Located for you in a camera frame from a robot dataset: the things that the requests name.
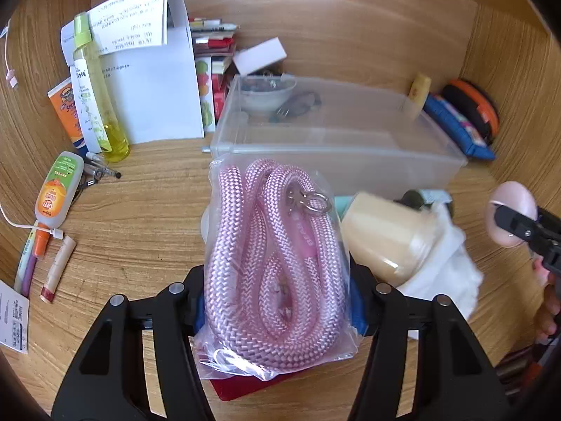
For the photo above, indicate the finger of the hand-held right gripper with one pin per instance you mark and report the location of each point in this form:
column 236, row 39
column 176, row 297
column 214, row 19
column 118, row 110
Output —
column 515, row 217

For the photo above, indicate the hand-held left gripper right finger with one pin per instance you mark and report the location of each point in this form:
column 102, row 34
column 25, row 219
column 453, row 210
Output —
column 357, row 312

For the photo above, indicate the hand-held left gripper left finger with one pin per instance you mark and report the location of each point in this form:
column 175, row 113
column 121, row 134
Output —
column 198, row 312

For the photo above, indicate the cream plastic tub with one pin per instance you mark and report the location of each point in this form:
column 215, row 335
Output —
column 381, row 237

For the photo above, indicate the white cloth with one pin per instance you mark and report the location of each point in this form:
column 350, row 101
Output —
column 447, row 272

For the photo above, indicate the dark red pouch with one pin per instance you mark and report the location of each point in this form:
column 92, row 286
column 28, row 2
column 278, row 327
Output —
column 245, row 388

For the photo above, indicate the teal bottle with clear cap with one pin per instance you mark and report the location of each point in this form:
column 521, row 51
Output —
column 346, row 206

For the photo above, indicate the clear plastic storage box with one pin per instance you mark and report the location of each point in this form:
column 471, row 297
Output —
column 350, row 149

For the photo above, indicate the person's right hand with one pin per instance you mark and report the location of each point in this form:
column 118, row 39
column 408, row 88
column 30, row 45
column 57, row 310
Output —
column 548, row 315

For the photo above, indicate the blue pencil case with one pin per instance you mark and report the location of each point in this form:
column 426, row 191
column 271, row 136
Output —
column 451, row 127

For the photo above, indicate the black orange round case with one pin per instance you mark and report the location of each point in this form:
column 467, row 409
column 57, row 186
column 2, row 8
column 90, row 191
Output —
column 469, row 101

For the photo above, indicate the cream lip balm stick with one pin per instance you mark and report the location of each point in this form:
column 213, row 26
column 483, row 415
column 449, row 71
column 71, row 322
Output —
column 57, row 269

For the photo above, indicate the small yellow bottle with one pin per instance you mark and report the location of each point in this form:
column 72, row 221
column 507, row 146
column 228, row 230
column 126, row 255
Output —
column 416, row 96

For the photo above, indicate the small metal clip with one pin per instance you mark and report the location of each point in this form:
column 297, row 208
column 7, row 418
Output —
column 92, row 180

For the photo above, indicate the orange marker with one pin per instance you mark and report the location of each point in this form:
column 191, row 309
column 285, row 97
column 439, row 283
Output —
column 40, row 241

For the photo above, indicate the purple pen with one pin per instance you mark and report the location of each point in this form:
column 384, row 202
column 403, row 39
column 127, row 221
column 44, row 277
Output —
column 28, row 276

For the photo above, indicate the silver black pen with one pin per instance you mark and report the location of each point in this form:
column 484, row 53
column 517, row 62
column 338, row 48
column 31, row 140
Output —
column 103, row 165

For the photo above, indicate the white printed tag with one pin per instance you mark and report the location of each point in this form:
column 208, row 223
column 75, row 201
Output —
column 13, row 320

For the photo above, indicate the green orange squeeze bottle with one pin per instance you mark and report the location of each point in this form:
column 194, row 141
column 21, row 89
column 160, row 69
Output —
column 57, row 188

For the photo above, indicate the yellow green spray bottle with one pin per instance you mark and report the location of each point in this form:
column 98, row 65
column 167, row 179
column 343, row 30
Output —
column 109, row 138

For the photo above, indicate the fruit print box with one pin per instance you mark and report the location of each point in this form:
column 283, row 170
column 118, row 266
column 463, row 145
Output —
column 205, row 96

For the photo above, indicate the folded white paper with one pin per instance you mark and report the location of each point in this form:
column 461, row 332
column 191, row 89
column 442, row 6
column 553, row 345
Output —
column 153, row 96

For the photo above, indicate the white bowl of trinkets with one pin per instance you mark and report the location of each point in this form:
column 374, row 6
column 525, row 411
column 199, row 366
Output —
column 265, row 96

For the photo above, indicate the orange sunscreen tube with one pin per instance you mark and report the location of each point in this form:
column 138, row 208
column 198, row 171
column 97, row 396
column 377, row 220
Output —
column 63, row 105

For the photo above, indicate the white rectangular box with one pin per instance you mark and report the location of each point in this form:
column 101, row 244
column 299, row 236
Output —
column 258, row 55

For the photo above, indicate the white red marker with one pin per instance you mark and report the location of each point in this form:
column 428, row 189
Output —
column 214, row 24

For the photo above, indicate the white printed receipt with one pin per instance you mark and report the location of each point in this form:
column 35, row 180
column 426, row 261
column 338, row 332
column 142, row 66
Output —
column 127, row 22

